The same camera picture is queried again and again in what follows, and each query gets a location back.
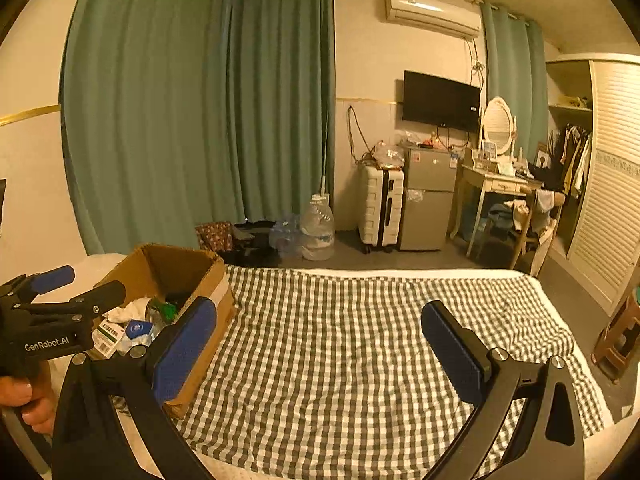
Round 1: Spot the white tissue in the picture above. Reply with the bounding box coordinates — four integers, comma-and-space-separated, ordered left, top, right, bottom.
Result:
106, 297, 150, 324

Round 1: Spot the blue Vinda tissue pack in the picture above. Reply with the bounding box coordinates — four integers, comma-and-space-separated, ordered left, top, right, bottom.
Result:
116, 320, 154, 356

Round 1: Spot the green medicine sachet bag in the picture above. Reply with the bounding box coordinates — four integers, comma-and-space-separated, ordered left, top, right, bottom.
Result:
148, 298, 178, 324

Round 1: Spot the person's left hand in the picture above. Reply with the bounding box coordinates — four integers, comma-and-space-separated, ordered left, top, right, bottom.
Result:
0, 361, 56, 436

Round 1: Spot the white green medicine box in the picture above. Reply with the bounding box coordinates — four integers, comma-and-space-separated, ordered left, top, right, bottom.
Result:
92, 320, 125, 359

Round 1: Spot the brown cardboard box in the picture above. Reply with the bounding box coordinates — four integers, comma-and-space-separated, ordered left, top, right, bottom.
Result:
99, 244, 235, 418

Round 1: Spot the brown patterned bag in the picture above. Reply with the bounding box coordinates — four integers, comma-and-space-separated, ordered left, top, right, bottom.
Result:
195, 221, 233, 254

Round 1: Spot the brown wooden stool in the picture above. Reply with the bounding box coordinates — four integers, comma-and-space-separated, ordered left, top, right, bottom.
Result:
590, 287, 639, 384

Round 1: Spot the grey checkered bed sheet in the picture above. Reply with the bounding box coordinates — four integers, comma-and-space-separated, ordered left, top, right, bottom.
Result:
177, 266, 612, 479

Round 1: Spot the white dressing table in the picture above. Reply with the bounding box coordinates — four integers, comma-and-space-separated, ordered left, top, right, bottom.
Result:
449, 164, 544, 258

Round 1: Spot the silver mini fridge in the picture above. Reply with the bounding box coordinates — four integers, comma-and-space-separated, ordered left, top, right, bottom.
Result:
399, 148, 457, 252

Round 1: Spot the teal window curtain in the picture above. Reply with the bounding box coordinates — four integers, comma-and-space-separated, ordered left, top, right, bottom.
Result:
60, 0, 335, 254

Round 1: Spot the white suitcase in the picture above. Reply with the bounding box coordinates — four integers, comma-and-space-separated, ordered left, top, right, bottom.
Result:
358, 165, 405, 254

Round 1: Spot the large clear water jug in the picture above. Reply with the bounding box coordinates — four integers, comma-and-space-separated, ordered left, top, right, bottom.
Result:
299, 194, 335, 261

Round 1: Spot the white oval mirror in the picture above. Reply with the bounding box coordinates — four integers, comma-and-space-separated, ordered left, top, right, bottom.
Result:
480, 96, 516, 156

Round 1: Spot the white louvered wardrobe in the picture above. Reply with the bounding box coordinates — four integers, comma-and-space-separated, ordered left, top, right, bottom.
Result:
547, 52, 639, 314

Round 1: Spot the teal corner curtain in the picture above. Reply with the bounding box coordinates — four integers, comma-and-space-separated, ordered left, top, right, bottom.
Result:
480, 2, 549, 162

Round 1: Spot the white air conditioner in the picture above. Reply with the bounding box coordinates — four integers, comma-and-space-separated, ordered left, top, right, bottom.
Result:
385, 0, 482, 40

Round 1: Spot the black wall television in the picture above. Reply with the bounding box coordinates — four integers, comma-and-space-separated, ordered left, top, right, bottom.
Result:
402, 70, 480, 133

